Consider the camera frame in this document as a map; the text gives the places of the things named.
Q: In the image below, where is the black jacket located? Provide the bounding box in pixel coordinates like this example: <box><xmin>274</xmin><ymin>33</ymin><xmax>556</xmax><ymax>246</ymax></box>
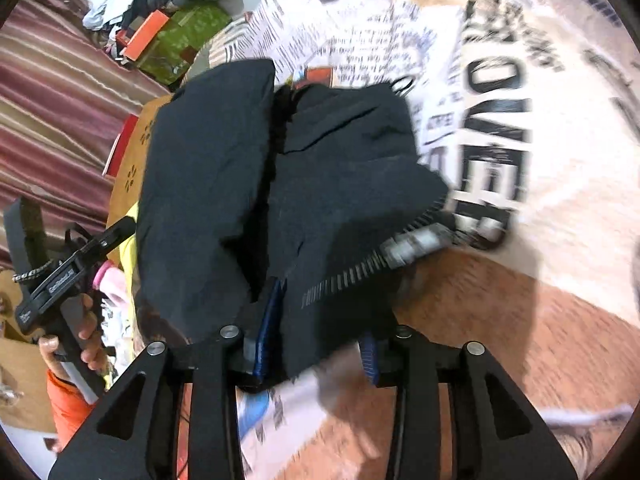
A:
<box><xmin>135</xmin><ymin>59</ymin><xmax>458</xmax><ymax>391</ymax></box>

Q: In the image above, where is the person's left forearm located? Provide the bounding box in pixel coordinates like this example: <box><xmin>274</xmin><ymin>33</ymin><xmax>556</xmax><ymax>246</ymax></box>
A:
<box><xmin>46</xmin><ymin>367</ymin><xmax>102</xmax><ymax>455</ymax></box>

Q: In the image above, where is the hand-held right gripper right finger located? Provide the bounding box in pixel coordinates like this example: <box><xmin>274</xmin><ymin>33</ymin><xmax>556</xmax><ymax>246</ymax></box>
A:
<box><xmin>359</xmin><ymin>325</ymin><xmax>576</xmax><ymax>480</ymax></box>

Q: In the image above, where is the maroon striped cloth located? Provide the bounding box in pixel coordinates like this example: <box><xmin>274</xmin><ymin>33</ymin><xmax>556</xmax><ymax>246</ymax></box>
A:
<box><xmin>0</xmin><ymin>0</ymin><xmax>173</xmax><ymax>271</ymax></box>

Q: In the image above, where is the orange box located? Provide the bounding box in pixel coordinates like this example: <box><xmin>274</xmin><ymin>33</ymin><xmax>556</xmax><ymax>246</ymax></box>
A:
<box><xmin>122</xmin><ymin>10</ymin><xmax>171</xmax><ymax>61</ymax></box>

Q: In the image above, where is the person's left hand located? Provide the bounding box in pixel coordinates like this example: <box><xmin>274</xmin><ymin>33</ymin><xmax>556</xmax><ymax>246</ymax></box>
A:
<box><xmin>39</xmin><ymin>292</ymin><xmax>110</xmax><ymax>383</ymax></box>

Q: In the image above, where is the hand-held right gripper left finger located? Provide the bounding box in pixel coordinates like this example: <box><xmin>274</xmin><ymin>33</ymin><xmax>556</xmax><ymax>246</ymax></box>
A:
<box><xmin>47</xmin><ymin>277</ymin><xmax>288</xmax><ymax>480</ymax></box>

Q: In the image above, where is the red box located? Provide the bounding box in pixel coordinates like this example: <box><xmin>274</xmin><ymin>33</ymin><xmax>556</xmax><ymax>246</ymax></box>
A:
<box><xmin>102</xmin><ymin>114</ymin><xmax>141</xmax><ymax>177</ymax></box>

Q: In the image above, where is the brown cardboard box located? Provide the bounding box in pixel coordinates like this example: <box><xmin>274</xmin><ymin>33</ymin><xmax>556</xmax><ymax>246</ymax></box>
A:
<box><xmin>0</xmin><ymin>270</ymin><xmax>57</xmax><ymax>435</ymax></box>
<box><xmin>106</xmin><ymin>94</ymin><xmax>176</xmax><ymax>266</ymax></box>

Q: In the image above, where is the pink and white cloth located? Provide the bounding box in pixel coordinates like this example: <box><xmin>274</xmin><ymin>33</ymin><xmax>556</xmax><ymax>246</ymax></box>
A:
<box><xmin>92</xmin><ymin>262</ymin><xmax>129</xmax><ymax>307</ymax></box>

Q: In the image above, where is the printed blanket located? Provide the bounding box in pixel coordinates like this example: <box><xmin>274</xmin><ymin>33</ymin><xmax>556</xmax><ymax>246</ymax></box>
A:
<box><xmin>192</xmin><ymin>0</ymin><xmax>640</xmax><ymax>480</ymax></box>

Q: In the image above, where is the yellow cloth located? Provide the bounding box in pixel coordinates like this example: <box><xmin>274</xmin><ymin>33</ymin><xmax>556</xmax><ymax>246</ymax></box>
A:
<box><xmin>107</xmin><ymin>202</ymin><xmax>144</xmax><ymax>331</ymax></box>

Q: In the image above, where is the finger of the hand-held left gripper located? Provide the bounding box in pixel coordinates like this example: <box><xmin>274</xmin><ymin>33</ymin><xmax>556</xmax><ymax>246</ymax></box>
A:
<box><xmin>75</xmin><ymin>216</ymin><xmax>137</xmax><ymax>267</ymax></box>
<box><xmin>3</xmin><ymin>197</ymin><xmax>48</xmax><ymax>281</ymax></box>

